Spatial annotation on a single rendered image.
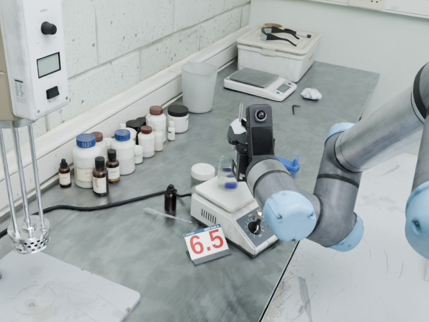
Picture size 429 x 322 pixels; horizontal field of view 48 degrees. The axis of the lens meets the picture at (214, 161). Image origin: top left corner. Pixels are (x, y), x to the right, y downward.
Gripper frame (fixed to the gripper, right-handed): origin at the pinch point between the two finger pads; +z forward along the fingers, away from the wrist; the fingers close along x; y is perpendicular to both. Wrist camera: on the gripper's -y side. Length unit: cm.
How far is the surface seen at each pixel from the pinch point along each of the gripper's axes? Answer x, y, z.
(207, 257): -8.3, 25.6, -14.0
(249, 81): 27, 21, 81
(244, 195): 1.8, 17.2, -3.7
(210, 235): -7.1, 23.1, -9.9
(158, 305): -20.1, 26.1, -25.8
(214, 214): -5.4, 20.6, -5.9
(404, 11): 97, -4, 97
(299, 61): 50, 15, 90
